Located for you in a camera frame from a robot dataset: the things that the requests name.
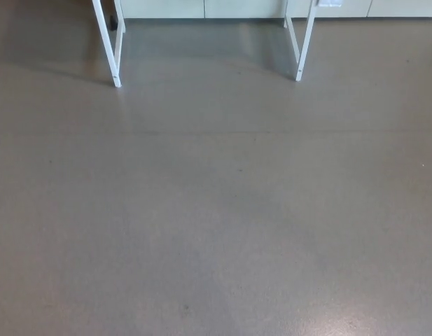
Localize white base cabinets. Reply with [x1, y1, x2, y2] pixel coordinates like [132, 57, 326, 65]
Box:
[123, 0, 432, 20]

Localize white metal desk leg frame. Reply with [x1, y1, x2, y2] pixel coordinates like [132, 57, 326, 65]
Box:
[92, 0, 127, 88]
[284, 0, 320, 83]

